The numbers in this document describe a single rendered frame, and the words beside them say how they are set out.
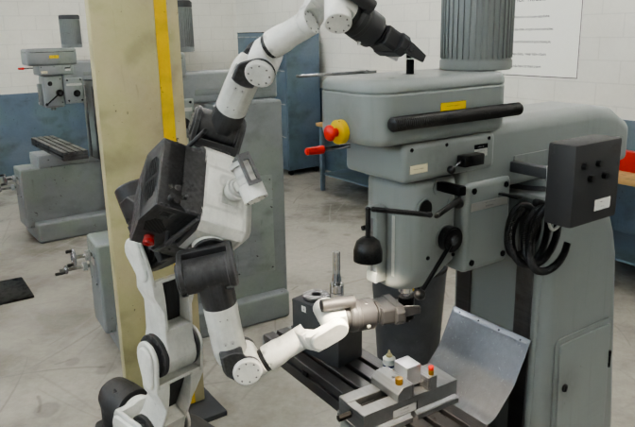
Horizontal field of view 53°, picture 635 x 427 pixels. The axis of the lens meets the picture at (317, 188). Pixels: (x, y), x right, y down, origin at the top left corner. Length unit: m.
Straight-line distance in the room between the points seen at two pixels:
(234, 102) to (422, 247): 0.63
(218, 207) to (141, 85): 1.55
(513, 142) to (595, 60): 4.50
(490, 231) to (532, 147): 0.28
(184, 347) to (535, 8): 5.33
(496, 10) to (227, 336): 1.11
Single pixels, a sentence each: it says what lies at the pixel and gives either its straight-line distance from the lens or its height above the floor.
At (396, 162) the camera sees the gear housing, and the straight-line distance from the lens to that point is 1.59.
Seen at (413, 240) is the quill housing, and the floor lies 1.47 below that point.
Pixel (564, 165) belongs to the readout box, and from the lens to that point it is 1.67.
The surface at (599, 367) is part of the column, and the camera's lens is 2.38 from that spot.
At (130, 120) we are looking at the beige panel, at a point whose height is 1.61.
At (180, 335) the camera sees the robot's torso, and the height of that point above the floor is 1.08.
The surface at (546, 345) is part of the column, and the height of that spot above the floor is 1.06.
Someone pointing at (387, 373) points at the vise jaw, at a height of 1.03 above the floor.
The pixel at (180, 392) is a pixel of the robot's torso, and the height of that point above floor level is 0.83.
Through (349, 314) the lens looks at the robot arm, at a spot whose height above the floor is 1.25.
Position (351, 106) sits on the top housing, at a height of 1.83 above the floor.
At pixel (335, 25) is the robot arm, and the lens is 1.54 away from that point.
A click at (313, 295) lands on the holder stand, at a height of 1.11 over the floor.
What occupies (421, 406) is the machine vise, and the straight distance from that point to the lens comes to 1.97.
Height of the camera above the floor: 2.00
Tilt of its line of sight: 14 degrees down
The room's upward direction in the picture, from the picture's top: 1 degrees counter-clockwise
